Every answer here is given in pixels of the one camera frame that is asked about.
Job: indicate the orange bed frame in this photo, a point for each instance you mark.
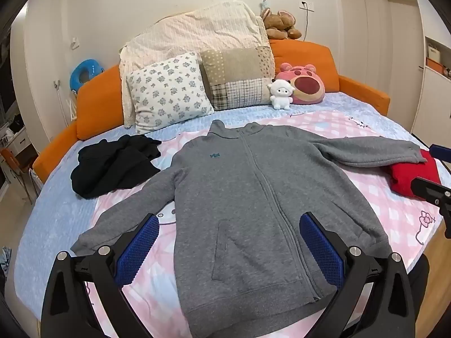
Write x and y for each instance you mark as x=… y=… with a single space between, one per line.
x=99 y=106

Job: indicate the black garment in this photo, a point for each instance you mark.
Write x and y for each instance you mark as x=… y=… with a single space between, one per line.
x=105 y=167

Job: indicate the white wardrobe cabinet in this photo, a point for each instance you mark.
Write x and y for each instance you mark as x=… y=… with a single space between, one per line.
x=432 y=120

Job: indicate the white sheep plush toy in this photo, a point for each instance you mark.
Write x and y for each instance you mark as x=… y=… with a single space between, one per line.
x=281 y=93

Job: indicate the brown bear plush toy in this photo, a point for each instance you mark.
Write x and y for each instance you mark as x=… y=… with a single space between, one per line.
x=280 y=26

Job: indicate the white door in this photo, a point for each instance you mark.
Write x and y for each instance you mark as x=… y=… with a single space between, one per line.
x=355 y=39

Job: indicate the pink bear plush pillow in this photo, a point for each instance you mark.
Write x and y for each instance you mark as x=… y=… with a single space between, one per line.
x=308 y=87

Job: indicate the cream folded duvet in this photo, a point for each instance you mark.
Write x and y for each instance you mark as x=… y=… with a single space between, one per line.
x=224 y=25

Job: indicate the wall socket with cable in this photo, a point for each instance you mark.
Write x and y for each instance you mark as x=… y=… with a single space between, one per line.
x=306 y=6

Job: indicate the grey zip-up sweatshirt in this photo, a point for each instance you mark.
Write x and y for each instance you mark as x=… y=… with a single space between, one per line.
x=246 y=200

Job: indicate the red folded garment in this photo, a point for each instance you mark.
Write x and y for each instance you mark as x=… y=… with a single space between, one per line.
x=402 y=174

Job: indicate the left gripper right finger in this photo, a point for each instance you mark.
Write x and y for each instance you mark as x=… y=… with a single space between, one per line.
x=373 y=295

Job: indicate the light blue quilted bedspread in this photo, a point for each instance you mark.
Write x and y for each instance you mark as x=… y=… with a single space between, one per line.
x=60 y=215

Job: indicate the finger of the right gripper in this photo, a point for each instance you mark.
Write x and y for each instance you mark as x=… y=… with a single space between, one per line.
x=435 y=194
x=440 y=152

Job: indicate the blue ring cushion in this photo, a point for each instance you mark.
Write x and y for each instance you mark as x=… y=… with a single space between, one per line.
x=83 y=73

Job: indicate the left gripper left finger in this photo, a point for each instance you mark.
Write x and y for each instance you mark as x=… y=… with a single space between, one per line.
x=67 y=309

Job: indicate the beige patchwork pillow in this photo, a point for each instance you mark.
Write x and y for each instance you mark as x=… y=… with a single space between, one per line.
x=239 y=77

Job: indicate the white floral pillow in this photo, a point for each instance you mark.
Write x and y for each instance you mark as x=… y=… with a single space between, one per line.
x=168 y=92

